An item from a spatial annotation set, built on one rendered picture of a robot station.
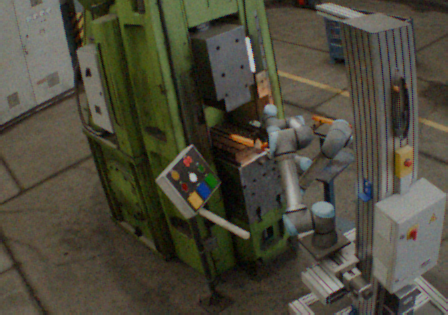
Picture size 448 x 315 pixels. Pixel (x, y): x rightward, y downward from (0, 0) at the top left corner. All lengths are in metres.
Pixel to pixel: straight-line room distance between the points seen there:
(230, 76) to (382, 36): 1.44
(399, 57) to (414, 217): 0.72
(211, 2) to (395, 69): 1.50
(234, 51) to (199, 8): 0.35
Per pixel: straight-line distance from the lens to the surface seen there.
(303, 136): 2.76
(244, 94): 3.41
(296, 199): 2.73
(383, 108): 2.22
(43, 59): 8.31
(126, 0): 3.29
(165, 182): 2.98
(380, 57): 2.15
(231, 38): 3.27
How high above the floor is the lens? 2.64
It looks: 28 degrees down
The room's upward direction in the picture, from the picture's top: 11 degrees counter-clockwise
